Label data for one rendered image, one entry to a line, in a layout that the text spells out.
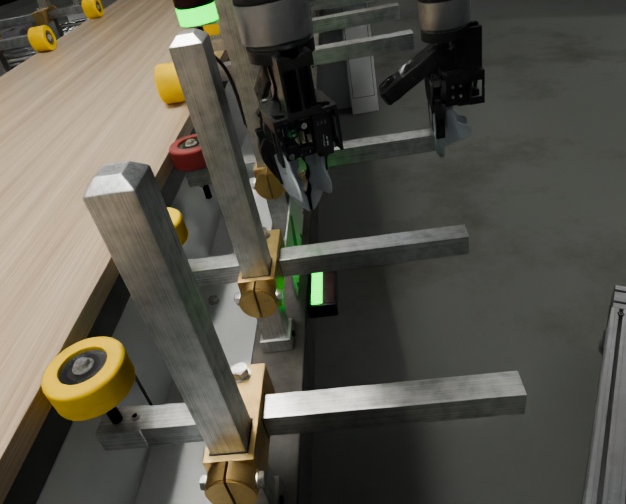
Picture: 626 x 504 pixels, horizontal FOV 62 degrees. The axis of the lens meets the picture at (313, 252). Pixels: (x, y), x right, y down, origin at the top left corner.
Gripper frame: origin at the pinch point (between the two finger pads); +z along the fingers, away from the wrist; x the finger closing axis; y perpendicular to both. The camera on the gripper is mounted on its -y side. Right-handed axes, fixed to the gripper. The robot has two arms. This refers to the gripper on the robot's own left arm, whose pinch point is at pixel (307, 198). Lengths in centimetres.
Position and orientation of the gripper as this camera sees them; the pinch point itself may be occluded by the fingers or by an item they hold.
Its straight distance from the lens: 67.7
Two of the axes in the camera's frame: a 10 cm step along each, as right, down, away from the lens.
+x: 9.3, -3.2, 1.6
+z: 1.7, 7.9, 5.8
